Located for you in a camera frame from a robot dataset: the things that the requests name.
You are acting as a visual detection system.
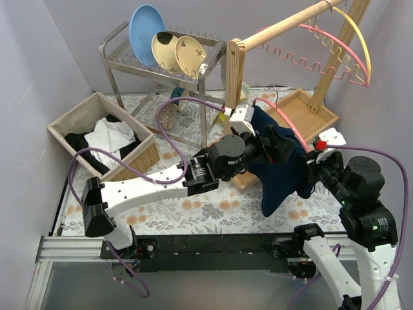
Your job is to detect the dark blue denim skirt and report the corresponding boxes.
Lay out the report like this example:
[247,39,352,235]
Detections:
[248,106,314,217]

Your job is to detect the pink wavy hanger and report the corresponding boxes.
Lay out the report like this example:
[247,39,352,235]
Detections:
[250,85,314,153]
[258,21,372,88]

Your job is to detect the white cloth garment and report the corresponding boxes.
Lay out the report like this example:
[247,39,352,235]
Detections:
[85,116,139,160]

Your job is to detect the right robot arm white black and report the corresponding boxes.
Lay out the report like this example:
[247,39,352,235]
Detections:
[292,151,401,309]

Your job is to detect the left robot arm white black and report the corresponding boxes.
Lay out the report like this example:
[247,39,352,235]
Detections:
[81,126,296,258]

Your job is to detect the yellow wavy hanger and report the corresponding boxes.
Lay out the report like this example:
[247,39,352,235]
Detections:
[300,6,372,88]

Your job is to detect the wooden clothes rack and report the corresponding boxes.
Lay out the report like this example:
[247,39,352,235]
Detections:
[206,0,372,194]

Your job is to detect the floral table mat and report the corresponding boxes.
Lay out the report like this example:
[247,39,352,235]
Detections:
[58,92,344,236]

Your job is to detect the floral white bowl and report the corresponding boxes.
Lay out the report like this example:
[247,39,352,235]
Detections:
[239,82,250,101]

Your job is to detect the patterned red bowl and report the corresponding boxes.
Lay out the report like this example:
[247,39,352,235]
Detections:
[160,103,177,130]

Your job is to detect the teal cup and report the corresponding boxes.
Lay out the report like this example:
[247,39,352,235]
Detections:
[170,87,189,112]

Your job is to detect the steel dish rack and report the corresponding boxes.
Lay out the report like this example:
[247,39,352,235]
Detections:
[99,21,227,158]

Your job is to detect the cream floral plate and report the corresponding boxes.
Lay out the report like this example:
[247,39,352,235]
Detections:
[175,36,207,80]

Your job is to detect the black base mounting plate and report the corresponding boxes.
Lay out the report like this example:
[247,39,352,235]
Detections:
[117,232,310,273]

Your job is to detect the cream plate dark spot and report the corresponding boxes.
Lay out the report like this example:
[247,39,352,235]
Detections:
[151,32,181,74]

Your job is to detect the blue plate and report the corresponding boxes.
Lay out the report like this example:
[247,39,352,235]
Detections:
[128,5,165,67]

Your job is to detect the black cloth garment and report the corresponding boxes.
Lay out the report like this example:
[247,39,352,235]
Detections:
[65,114,141,175]

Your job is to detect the wicker laundry basket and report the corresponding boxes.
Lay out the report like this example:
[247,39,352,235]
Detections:
[47,92,160,173]

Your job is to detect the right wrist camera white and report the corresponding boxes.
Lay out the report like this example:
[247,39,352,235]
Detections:
[313,127,346,163]

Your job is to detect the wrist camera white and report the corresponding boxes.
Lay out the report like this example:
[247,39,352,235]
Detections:
[229,103,256,136]
[313,127,346,163]

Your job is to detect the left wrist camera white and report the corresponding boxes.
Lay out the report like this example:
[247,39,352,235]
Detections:
[229,103,256,136]

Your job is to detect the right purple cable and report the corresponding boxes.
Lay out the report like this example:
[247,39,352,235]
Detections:
[286,143,410,310]

